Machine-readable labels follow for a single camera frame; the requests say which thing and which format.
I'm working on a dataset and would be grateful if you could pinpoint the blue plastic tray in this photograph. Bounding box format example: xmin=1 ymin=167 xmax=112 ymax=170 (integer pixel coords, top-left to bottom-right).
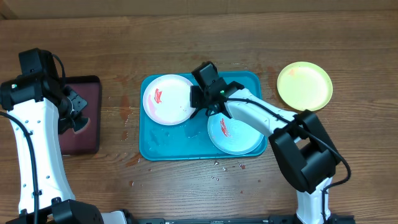
xmin=139 ymin=71 xmax=267 ymax=161

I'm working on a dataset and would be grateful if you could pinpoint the black tray of reddish water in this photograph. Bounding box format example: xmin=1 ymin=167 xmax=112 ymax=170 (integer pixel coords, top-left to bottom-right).
xmin=58 ymin=75 xmax=102 ymax=155

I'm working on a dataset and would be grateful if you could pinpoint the yellow-green plate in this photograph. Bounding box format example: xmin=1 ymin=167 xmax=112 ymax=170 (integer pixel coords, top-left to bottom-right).
xmin=277 ymin=62 xmax=333 ymax=111

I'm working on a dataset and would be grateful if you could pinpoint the pink green sponge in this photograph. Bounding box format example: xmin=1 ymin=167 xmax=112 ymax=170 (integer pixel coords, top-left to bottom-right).
xmin=73 ymin=116 xmax=91 ymax=134

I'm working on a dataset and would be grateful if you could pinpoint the light blue plate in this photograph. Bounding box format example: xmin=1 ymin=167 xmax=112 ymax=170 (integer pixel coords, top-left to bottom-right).
xmin=207 ymin=113 xmax=267 ymax=156

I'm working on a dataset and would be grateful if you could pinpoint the white plate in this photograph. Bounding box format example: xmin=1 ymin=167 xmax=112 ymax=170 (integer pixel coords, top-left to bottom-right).
xmin=142 ymin=74 xmax=195 ymax=126

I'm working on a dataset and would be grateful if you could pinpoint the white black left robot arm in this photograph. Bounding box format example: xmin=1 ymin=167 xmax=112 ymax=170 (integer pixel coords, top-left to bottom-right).
xmin=1 ymin=48 xmax=136 ymax=224

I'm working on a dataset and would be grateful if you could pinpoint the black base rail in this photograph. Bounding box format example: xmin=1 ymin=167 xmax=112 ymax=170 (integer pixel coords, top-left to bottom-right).
xmin=124 ymin=214 xmax=355 ymax=224

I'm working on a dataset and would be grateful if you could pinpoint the brown cardboard backdrop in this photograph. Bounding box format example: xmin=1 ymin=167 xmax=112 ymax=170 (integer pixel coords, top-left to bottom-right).
xmin=1 ymin=0 xmax=397 ymax=19

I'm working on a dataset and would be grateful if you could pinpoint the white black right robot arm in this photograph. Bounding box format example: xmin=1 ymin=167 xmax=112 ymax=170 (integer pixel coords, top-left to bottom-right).
xmin=190 ymin=62 xmax=345 ymax=223

